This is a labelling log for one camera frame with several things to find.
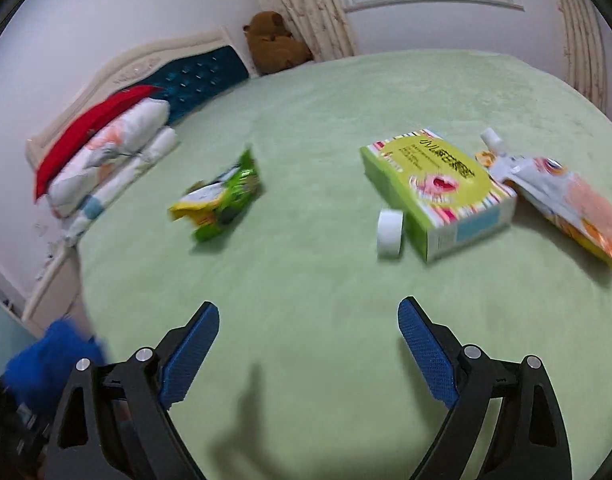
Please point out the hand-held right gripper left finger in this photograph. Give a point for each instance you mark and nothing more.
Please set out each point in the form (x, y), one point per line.
(188, 355)

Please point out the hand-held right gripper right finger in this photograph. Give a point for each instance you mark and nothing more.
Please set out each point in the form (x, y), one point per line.
(428, 355)

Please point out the blue cloth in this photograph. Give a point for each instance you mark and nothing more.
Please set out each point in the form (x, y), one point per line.
(46, 360)

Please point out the green snack bag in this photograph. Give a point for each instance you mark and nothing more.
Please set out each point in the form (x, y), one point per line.
(226, 195)

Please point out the white tape roll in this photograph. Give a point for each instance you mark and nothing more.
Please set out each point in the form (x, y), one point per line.
(389, 235)

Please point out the yellow-green striped box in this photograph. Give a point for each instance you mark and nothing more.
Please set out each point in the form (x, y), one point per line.
(435, 175)

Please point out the white striped pillow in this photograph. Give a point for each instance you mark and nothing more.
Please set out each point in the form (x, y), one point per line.
(151, 152)

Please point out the white orange spout pouch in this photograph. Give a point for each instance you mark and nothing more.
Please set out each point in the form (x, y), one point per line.
(570, 200)

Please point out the floral white pillow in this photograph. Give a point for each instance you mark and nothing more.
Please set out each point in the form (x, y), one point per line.
(116, 145)

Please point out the red pillow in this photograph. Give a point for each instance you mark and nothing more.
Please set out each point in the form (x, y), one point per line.
(86, 130)

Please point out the green bed blanket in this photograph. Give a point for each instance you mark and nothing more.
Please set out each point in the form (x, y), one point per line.
(311, 135)

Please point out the cream and blue headboard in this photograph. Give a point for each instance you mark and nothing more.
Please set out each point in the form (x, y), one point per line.
(201, 77)

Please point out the brown plush bear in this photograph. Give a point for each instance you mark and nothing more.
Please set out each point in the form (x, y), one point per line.
(276, 45)

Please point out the floral cream curtain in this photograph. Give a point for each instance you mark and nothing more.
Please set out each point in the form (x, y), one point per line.
(580, 35)
(311, 0)

